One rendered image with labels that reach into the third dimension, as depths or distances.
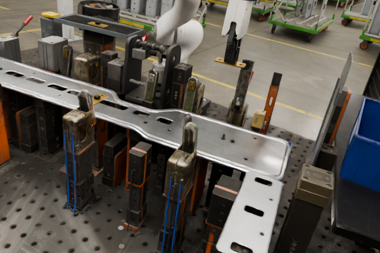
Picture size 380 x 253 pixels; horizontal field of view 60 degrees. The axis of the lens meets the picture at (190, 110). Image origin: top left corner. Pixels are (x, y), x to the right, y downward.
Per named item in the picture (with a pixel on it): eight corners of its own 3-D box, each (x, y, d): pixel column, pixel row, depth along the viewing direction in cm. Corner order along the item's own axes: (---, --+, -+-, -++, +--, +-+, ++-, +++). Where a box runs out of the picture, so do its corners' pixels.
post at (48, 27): (45, 104, 170) (38, 17, 150) (56, 99, 176) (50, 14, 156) (57, 108, 167) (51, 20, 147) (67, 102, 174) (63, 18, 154)
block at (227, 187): (190, 267, 96) (204, 192, 83) (203, 239, 105) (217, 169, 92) (221, 281, 93) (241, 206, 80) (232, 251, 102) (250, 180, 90)
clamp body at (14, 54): (-2, 112, 157) (-14, 38, 140) (17, 103, 166) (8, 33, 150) (13, 118, 154) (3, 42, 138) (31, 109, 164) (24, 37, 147)
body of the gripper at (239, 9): (234, -13, 88) (227, 29, 93) (223, -9, 80) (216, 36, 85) (262, -8, 86) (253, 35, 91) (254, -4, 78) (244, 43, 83)
